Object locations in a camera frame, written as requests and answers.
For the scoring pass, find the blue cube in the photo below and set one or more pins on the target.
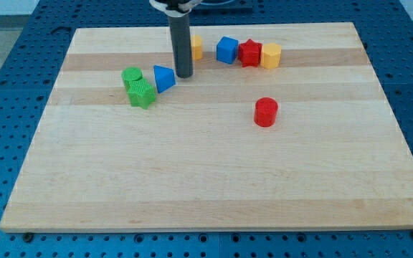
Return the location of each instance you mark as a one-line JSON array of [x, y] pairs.
[[226, 50]]

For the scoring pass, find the red cylinder block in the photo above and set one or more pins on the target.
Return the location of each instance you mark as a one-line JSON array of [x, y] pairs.
[[266, 109]]

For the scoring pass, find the yellow hexagon block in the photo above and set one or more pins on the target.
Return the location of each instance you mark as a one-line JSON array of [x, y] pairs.
[[270, 55]]

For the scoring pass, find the red star block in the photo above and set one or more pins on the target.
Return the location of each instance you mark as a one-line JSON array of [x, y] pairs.
[[249, 53]]

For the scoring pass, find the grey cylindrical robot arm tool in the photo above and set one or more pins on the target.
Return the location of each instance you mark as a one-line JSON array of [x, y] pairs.
[[178, 21]]

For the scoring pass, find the green cylinder block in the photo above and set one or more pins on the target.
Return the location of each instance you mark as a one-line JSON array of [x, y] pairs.
[[129, 75]]

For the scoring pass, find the yellow block behind tool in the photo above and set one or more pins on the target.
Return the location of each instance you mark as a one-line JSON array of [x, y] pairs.
[[197, 47]]

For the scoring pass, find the blue triangle block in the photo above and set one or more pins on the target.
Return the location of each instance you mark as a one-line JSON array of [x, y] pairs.
[[164, 78]]

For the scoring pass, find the green star block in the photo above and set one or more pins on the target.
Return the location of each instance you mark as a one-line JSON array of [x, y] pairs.
[[141, 93]]

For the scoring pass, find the wooden board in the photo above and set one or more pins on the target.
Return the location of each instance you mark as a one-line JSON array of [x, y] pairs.
[[195, 160]]

